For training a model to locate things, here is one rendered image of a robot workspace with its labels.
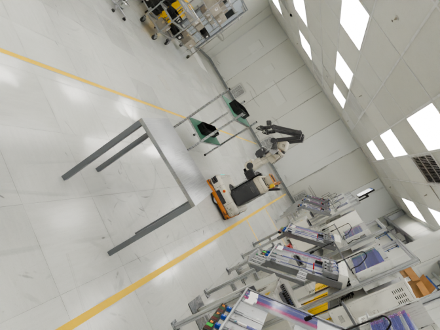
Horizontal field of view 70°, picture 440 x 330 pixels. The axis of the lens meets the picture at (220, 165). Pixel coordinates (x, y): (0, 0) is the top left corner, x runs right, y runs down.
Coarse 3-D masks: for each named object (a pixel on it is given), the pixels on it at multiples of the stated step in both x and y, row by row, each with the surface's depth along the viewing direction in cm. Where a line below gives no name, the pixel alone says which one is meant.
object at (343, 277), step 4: (340, 264) 315; (344, 264) 318; (340, 268) 300; (344, 268) 303; (340, 272) 288; (344, 272) 291; (340, 276) 283; (344, 276) 282; (348, 276) 282; (340, 280) 283; (344, 280) 282; (344, 284) 282
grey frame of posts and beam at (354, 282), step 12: (240, 264) 383; (348, 264) 326; (408, 264) 261; (240, 276) 307; (372, 276) 272; (384, 276) 267; (216, 288) 315; (348, 288) 276; (360, 288) 273; (324, 300) 282; (264, 324) 299
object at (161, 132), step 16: (128, 128) 215; (144, 128) 212; (160, 128) 230; (112, 144) 219; (160, 144) 215; (176, 144) 240; (112, 160) 268; (176, 160) 223; (192, 160) 252; (64, 176) 232; (176, 176) 211; (192, 176) 234; (192, 192) 218; (208, 192) 244; (176, 208) 259; (160, 224) 219; (128, 240) 227
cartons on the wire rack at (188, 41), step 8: (208, 0) 751; (208, 8) 750; (216, 8) 760; (216, 16) 805; (224, 16) 813; (192, 24) 776; (200, 24) 791; (184, 32) 828; (184, 40) 829; (192, 40) 838
